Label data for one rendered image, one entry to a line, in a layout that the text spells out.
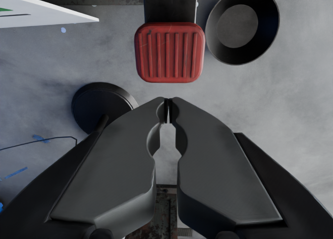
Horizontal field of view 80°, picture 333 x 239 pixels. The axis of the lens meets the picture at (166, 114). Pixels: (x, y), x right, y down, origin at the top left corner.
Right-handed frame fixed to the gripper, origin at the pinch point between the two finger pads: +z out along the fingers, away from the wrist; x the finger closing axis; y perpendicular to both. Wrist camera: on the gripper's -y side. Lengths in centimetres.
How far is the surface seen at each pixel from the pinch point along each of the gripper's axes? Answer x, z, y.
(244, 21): 32, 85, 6
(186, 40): 1.6, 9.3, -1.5
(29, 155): -93, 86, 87
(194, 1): 2.6, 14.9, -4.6
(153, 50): -1.6, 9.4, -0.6
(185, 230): 12, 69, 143
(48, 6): -32, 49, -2
